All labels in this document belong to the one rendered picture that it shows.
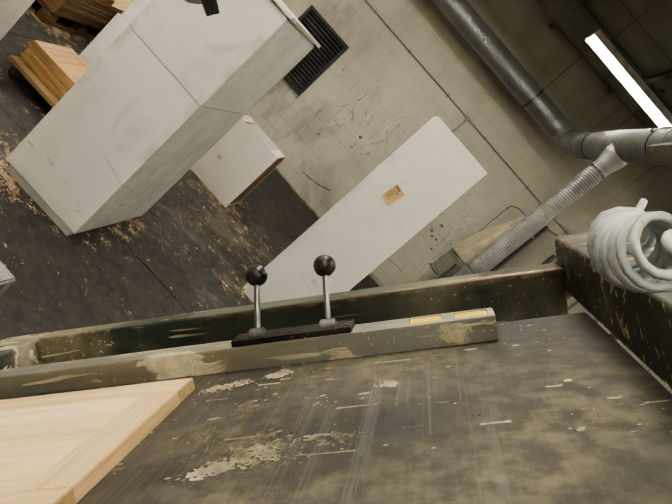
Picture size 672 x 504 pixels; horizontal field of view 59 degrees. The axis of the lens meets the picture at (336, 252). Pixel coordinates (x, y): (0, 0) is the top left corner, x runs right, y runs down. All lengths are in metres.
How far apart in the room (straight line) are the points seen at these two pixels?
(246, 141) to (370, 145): 3.37
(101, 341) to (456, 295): 0.75
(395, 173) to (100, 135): 2.16
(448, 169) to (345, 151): 4.58
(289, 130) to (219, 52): 5.94
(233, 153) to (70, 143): 2.66
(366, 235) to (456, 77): 4.79
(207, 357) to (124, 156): 2.54
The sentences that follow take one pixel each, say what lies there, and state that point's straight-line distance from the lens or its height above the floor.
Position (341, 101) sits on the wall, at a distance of 9.07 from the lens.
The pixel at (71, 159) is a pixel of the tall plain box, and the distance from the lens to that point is 3.62.
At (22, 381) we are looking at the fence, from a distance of 1.20.
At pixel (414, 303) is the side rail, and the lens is 1.17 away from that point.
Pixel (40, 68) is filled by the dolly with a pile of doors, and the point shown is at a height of 0.20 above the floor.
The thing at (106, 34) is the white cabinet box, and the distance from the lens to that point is 5.46.
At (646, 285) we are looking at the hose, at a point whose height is 1.84.
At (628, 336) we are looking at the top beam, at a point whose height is 1.82.
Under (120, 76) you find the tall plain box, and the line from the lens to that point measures 3.49.
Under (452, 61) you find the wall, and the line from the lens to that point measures 9.08.
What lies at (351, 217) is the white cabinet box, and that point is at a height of 1.07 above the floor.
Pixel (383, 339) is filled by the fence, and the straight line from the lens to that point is 0.94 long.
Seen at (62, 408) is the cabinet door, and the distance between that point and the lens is 1.00.
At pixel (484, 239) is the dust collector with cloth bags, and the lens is 6.74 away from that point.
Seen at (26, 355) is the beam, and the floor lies 0.89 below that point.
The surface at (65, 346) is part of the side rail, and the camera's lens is 1.43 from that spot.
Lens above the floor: 1.78
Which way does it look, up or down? 12 degrees down
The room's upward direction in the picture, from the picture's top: 49 degrees clockwise
